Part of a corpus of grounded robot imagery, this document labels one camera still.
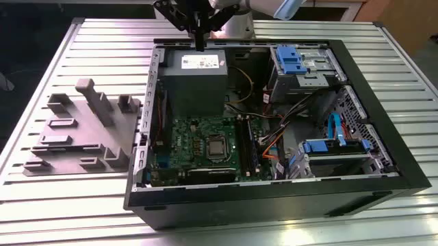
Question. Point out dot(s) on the grey power supply unit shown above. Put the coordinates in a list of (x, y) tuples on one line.
[(195, 89)]

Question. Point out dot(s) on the metal disk bay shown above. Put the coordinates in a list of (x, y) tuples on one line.
[(342, 158)]

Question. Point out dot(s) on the green motherboard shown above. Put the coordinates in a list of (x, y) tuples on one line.
[(188, 133)]

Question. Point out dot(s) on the silver CPU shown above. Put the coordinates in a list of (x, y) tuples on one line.
[(216, 148)]

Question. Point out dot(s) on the CPU socket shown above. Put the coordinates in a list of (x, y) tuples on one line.
[(216, 135)]

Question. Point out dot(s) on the blue drive carrier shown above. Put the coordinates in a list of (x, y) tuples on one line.
[(290, 57)]

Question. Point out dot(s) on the black graphics card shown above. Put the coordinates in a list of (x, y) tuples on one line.
[(210, 175)]

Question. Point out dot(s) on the grey parts rack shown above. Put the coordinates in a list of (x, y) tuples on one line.
[(88, 120)]

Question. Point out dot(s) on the grey chair leg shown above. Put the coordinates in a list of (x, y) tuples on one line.
[(7, 83)]

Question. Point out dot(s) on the white desk frame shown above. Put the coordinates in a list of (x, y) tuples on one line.
[(328, 4)]

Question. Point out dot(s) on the black PC case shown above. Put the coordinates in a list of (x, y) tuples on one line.
[(239, 205)]

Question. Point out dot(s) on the wooden cabinet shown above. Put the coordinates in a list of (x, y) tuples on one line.
[(403, 20)]

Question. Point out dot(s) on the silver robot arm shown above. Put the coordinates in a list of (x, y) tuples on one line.
[(239, 25)]

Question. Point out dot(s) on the metal drive cage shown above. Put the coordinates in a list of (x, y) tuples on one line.
[(314, 79)]

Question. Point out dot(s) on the black RAM slot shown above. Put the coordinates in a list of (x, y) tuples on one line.
[(242, 148)]

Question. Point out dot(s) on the hard disk in blue carrier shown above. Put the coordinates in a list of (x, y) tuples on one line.
[(316, 148)]

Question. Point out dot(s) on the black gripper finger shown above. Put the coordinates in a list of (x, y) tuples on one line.
[(219, 24), (173, 18)]

